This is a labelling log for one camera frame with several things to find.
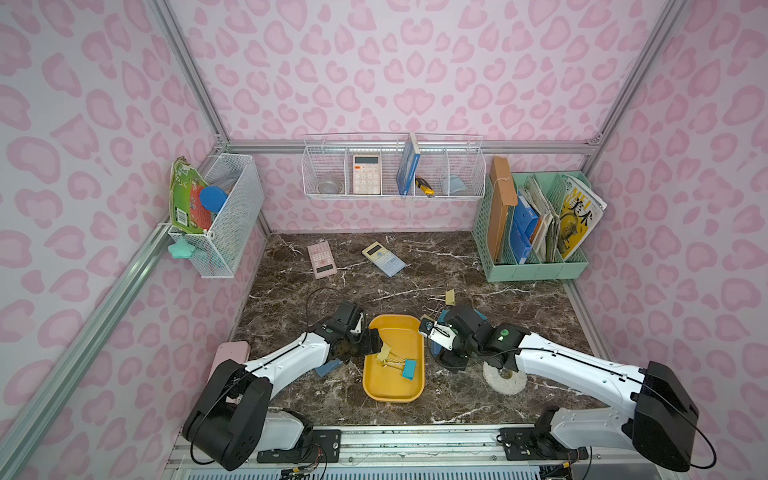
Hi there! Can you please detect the mint star hook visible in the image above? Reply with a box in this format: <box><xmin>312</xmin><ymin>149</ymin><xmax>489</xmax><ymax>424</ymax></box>
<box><xmin>167</xmin><ymin>236</ymin><xmax>196</xmax><ymax>259</ymax></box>

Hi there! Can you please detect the green desk file organizer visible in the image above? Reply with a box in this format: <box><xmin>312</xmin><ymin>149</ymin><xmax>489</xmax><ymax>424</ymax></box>
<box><xmin>473</xmin><ymin>171</ymin><xmax>590</xmax><ymax>283</ymax></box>

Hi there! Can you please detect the green snack package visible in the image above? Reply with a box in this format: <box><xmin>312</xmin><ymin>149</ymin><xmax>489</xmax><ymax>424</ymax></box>
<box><xmin>169</xmin><ymin>156</ymin><xmax>213</xmax><ymax>234</ymax></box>

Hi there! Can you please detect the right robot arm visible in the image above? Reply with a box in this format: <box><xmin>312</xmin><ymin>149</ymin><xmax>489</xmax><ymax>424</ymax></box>
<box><xmin>419</xmin><ymin>305</ymin><xmax>702</xmax><ymax>472</ymax></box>

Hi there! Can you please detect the blue book in basket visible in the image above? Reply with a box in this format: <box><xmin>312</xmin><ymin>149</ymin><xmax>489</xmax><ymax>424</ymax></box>
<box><xmin>396</xmin><ymin>132</ymin><xmax>421</xmax><ymax>196</ymax></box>

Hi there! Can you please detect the blue cup in basket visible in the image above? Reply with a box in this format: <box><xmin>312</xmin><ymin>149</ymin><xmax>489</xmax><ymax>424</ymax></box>
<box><xmin>443</xmin><ymin>174</ymin><xmax>467</xmax><ymax>196</ymax></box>

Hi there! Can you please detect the white mesh side basket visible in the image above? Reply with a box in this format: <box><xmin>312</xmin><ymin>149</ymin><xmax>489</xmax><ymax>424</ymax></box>
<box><xmin>169</xmin><ymin>153</ymin><xmax>265</xmax><ymax>279</ymax></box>

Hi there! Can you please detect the yellow black small toy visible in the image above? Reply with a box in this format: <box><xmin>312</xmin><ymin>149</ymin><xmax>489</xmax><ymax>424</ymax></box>
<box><xmin>415</xmin><ymin>177</ymin><xmax>435</xmax><ymax>198</ymax></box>

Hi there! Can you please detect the white orange calculator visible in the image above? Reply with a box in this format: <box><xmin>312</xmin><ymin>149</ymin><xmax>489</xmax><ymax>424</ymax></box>
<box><xmin>352</xmin><ymin>154</ymin><xmax>382</xmax><ymax>195</ymax></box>

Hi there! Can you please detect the pink calculator on table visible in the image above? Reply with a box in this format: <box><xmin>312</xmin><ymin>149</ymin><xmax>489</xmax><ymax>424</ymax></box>
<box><xmin>308</xmin><ymin>240</ymin><xmax>338</xmax><ymax>279</ymax></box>

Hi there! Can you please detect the clear cup in basket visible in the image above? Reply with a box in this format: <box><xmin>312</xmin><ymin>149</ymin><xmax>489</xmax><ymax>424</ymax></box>
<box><xmin>316</xmin><ymin>175</ymin><xmax>345</xmax><ymax>195</ymax></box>

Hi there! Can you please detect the white tape roll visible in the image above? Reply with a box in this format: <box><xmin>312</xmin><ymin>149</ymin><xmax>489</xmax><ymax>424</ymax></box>
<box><xmin>482</xmin><ymin>363</ymin><xmax>527</xmax><ymax>396</ymax></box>

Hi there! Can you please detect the blue round disc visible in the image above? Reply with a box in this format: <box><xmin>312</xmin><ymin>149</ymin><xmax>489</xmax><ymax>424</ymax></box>
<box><xmin>199</xmin><ymin>186</ymin><xmax>228</xmax><ymax>214</ymax></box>

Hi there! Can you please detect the blue folder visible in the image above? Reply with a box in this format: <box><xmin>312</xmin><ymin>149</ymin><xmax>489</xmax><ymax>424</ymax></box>
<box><xmin>509</xmin><ymin>195</ymin><xmax>539</xmax><ymax>265</ymax></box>

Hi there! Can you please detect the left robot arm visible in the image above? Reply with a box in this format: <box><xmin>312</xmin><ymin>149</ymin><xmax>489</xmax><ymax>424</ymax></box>
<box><xmin>182</xmin><ymin>301</ymin><xmax>384</xmax><ymax>472</ymax></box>

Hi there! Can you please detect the brown folder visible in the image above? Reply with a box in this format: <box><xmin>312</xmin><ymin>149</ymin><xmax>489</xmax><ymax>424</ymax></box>
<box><xmin>487</xmin><ymin>156</ymin><xmax>518</xmax><ymax>263</ymax></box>

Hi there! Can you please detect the yellow blue calculator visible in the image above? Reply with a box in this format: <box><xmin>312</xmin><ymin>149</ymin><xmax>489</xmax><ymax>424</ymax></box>
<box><xmin>362</xmin><ymin>242</ymin><xmax>406</xmax><ymax>278</ymax></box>

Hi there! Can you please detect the white wire wall basket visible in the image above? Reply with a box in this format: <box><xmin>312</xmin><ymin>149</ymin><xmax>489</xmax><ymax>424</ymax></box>
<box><xmin>301</xmin><ymin>133</ymin><xmax>486</xmax><ymax>200</ymax></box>

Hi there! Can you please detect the blue notebook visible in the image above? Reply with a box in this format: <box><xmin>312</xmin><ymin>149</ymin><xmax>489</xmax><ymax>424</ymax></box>
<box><xmin>314</xmin><ymin>359</ymin><xmax>344</xmax><ymax>378</ymax></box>

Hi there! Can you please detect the yellow magazine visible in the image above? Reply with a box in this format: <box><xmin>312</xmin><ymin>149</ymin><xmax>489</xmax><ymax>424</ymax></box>
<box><xmin>558</xmin><ymin>175</ymin><xmax>607</xmax><ymax>260</ymax></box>

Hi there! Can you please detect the yellow plastic storage box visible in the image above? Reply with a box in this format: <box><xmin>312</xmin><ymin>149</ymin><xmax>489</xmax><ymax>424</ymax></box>
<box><xmin>362</xmin><ymin>314</ymin><xmax>426</xmax><ymax>403</ymax></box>

